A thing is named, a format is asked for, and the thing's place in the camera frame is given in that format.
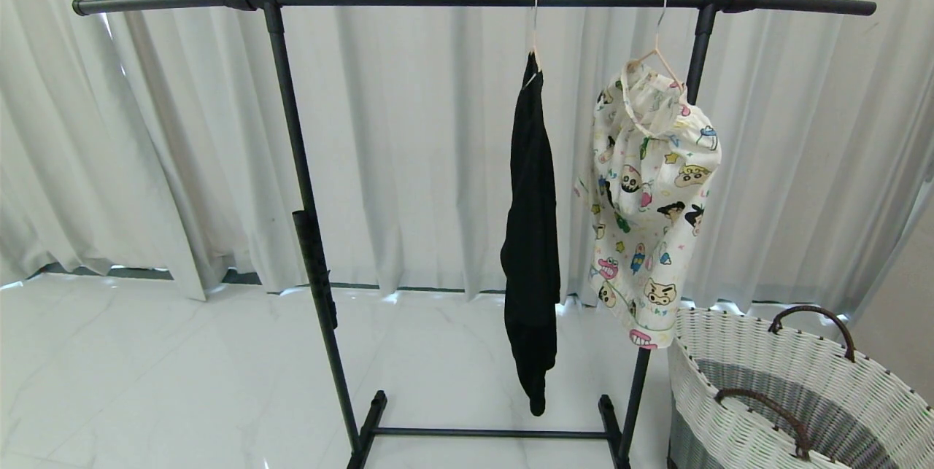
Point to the pink clothes hanger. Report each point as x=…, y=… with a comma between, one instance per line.
x=534, y=28
x=659, y=49

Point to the black garment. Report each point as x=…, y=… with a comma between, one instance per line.
x=531, y=235

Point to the cream printed garment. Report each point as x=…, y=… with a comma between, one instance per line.
x=649, y=206

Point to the white curtain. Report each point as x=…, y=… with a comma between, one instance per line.
x=408, y=148

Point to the white laundry basket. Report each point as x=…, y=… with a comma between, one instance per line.
x=803, y=381

